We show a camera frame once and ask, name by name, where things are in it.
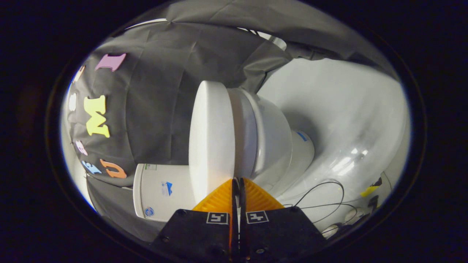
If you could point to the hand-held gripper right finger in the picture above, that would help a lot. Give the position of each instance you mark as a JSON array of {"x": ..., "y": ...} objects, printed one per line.
[{"x": 278, "y": 233}]

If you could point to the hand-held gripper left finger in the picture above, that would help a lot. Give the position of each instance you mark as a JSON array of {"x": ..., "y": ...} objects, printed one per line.
[{"x": 201, "y": 233}]

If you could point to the white toilet lid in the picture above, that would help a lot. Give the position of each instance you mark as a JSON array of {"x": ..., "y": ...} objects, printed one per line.
[{"x": 210, "y": 138}]

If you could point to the white ceramic toilet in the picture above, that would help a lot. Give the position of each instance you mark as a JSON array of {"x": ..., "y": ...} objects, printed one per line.
[{"x": 274, "y": 138}]

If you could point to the white tank cover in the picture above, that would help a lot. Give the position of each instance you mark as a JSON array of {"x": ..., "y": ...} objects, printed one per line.
[{"x": 138, "y": 191}]

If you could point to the yellow and black object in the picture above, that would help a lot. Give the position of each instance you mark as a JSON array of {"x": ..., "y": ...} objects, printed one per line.
[{"x": 370, "y": 190}]

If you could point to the black backdrop cloth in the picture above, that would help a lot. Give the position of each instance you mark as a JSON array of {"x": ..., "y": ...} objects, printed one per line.
[{"x": 161, "y": 91}]

